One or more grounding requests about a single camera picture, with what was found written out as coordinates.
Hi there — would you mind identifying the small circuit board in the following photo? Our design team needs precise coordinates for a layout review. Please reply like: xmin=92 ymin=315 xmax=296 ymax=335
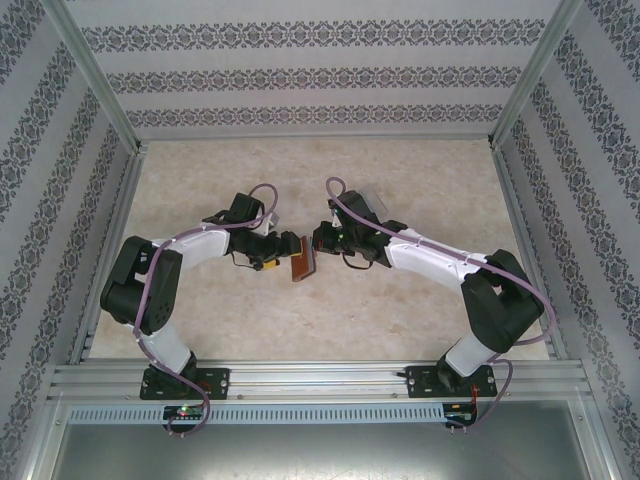
xmin=163 ymin=405 xmax=204 ymax=420
xmin=443 ymin=401 xmax=479 ymax=425

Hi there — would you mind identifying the aluminium side rail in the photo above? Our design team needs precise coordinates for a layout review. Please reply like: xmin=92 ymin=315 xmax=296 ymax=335
xmin=68 ymin=142 xmax=150 ymax=364

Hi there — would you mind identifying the aluminium corner profile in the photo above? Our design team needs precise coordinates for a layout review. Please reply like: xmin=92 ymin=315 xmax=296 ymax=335
xmin=579 ymin=392 xmax=626 ymax=480
xmin=19 ymin=392 xmax=69 ymax=480

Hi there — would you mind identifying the aluminium frame post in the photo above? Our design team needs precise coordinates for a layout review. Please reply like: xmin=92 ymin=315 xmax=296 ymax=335
xmin=489 ymin=0 xmax=587 ymax=149
xmin=47 ymin=0 xmax=144 ymax=154

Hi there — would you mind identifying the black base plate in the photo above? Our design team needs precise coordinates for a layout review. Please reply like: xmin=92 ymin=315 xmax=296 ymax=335
xmin=141 ymin=367 xmax=231 ymax=401
xmin=405 ymin=364 xmax=497 ymax=400

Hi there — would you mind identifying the purple cable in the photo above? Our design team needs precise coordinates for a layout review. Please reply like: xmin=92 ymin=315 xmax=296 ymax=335
xmin=324 ymin=175 xmax=559 ymax=436
xmin=132 ymin=183 xmax=281 ymax=439

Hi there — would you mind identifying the slotted grey cable duct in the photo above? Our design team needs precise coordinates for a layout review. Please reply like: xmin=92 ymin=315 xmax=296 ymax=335
xmin=67 ymin=403 xmax=446 ymax=425

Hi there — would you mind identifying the aluminium mounting rail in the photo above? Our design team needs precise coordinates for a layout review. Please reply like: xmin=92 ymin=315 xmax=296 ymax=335
xmin=47 ymin=362 xmax=594 ymax=401

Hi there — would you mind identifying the grey metal sheet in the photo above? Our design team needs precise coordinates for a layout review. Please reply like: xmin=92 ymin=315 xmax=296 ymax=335
xmin=49 ymin=422 xmax=609 ymax=480

